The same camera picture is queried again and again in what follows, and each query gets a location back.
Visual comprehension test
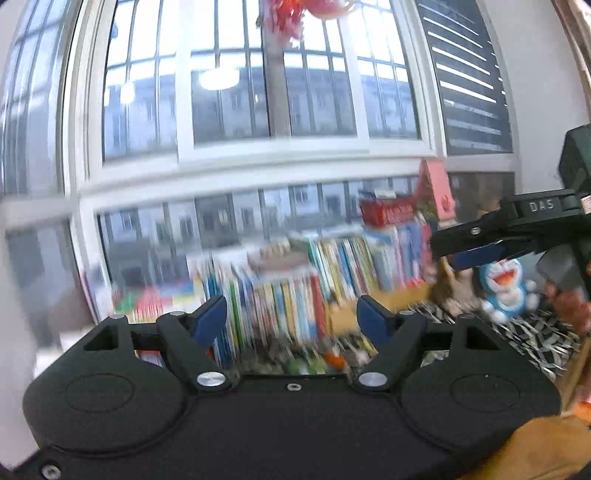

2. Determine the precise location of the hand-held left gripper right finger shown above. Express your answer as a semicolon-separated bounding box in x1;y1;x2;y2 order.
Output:
353;295;504;394

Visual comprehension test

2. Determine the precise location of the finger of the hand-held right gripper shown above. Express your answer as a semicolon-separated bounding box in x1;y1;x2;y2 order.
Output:
430;210;509;257
450;240;546;273

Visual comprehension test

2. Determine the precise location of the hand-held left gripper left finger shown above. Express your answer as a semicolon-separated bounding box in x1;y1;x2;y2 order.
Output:
83;295;241;394

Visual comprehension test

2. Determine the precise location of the person's right hand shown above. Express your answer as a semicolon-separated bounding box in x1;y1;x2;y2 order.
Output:
545;261;591;336

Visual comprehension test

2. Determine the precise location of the wooden drawer organizer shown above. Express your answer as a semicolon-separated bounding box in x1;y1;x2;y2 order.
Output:
327;279;435;335

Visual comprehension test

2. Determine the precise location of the brown haired doll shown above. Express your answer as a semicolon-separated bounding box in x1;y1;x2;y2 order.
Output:
433;261;483;317

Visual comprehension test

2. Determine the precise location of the blue cat plush toy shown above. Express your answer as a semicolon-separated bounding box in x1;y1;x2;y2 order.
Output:
477;258;540;325

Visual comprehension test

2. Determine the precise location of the pink house-shaped box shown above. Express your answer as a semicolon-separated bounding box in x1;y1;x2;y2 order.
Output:
414;159;457;223

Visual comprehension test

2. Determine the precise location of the orange toy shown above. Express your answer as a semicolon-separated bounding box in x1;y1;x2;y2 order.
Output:
323;351;352;372

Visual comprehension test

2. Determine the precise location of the row of colourful books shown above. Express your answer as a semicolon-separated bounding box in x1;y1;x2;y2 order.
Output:
111;222;439;367

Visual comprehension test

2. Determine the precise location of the green toy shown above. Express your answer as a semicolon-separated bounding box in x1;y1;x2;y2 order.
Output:
281;353;326;376

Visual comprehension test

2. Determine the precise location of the black and white patterned blanket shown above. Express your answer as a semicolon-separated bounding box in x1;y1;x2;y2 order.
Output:
351;300;583;385

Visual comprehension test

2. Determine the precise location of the black louvre panel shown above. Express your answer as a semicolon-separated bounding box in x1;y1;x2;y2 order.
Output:
414;0;514;156

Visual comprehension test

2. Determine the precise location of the white framed window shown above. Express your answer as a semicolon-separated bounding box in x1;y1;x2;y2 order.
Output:
0;0;446;326

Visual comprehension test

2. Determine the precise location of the red hanging decoration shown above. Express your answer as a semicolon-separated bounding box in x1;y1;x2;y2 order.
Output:
257;0;357;44

